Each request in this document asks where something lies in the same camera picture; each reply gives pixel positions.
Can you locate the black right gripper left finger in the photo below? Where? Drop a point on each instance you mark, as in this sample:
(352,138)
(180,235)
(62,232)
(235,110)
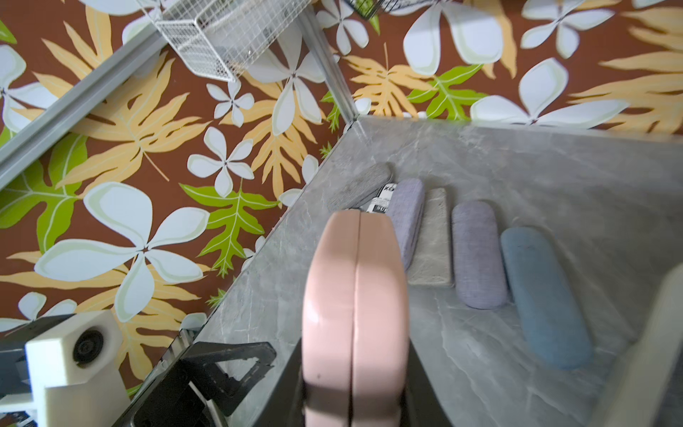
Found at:
(285,406)

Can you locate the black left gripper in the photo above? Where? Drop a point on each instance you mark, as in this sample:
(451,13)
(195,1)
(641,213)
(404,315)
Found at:
(180,396)

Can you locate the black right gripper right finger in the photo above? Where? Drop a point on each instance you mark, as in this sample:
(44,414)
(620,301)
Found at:
(420,404)

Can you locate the pink glasses case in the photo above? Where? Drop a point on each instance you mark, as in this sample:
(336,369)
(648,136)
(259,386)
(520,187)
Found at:
(355,320)

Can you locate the grey stone block case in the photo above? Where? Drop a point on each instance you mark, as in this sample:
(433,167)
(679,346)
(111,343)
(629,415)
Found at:
(432,261)

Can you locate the purple fabric glasses case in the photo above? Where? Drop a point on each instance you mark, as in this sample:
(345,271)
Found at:
(480,280)

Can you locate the lilac fabric glasses case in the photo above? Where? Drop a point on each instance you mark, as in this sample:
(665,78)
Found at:
(406,211)

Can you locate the cream plastic storage box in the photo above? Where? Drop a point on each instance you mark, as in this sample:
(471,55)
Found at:
(635,389)

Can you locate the light blue fabric glasses case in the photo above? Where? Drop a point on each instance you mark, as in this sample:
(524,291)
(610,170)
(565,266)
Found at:
(551,319)

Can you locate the dark grey glasses case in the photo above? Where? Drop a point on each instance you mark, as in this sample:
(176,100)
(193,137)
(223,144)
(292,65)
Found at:
(361,188)

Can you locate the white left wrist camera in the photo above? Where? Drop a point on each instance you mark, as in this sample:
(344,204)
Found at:
(74,373)

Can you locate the white wire basket left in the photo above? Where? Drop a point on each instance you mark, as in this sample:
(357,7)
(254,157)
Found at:
(221,39)

